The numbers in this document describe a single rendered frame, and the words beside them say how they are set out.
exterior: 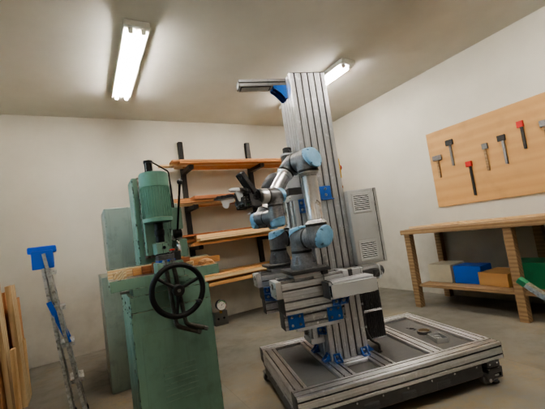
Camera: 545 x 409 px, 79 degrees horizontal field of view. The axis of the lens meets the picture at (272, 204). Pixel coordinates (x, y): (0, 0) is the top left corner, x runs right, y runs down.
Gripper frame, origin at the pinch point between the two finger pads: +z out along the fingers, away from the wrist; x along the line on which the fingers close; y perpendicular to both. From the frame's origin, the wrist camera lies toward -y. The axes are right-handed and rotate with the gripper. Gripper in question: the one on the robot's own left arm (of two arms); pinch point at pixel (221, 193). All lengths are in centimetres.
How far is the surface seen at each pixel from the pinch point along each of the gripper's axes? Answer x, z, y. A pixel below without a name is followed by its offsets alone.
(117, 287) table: 74, 27, 27
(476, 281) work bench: 21, -284, 95
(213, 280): 251, -128, 35
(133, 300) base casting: 74, 20, 36
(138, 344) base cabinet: 77, 20, 59
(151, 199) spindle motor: 71, 2, -20
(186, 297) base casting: 69, -7, 41
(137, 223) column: 99, 3, -12
